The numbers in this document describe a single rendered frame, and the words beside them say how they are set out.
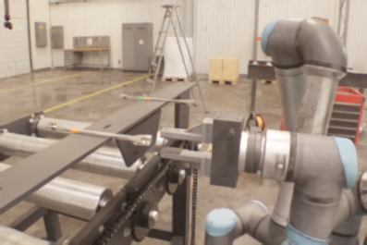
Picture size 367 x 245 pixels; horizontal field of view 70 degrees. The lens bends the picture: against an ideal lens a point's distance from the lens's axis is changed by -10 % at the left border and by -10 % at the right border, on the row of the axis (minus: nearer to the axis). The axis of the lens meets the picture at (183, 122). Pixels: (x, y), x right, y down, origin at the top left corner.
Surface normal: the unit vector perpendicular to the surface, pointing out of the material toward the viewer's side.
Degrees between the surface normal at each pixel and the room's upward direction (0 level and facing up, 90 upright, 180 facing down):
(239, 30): 90
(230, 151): 90
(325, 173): 89
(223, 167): 90
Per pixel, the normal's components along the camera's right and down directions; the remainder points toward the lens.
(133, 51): -0.29, 0.27
